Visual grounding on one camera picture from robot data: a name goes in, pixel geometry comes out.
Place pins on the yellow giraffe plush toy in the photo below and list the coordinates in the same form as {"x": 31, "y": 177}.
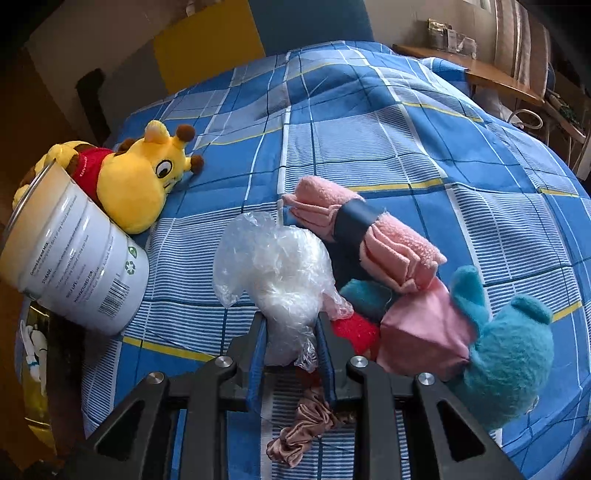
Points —
{"x": 129, "y": 184}

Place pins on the white protein powder can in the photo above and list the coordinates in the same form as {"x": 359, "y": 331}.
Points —
{"x": 62, "y": 251}

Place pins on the clear desk organizer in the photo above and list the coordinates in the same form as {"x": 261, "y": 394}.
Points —
{"x": 443, "y": 37}

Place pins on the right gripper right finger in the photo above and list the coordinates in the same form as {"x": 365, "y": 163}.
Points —
{"x": 334, "y": 354}

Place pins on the wooden desk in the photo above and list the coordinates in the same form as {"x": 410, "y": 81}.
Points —
{"x": 485, "y": 75}

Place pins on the brown satin scrunchie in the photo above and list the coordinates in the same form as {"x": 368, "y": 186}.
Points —
{"x": 313, "y": 418}

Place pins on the white knit gloves bundle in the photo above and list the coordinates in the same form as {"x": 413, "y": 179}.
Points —
{"x": 36, "y": 349}

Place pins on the teal plush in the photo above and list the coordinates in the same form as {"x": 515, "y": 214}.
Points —
{"x": 496, "y": 365}

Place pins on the blue plaid bedspread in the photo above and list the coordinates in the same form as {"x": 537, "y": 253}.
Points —
{"x": 405, "y": 133}

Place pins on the pink curtain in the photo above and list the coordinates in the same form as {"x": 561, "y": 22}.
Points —
{"x": 522, "y": 47}

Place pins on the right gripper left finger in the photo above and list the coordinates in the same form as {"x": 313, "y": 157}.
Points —
{"x": 248, "y": 352}

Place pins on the colour block headboard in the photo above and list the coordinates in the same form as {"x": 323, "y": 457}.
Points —
{"x": 218, "y": 38}

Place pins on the pink towel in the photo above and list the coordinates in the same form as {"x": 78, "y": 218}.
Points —
{"x": 390, "y": 251}

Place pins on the gold tray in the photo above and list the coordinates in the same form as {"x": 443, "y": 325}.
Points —
{"x": 36, "y": 407}

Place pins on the red knit hat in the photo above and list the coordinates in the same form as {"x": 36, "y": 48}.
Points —
{"x": 361, "y": 333}

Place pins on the clear plastic bag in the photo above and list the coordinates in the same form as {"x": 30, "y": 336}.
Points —
{"x": 287, "y": 272}

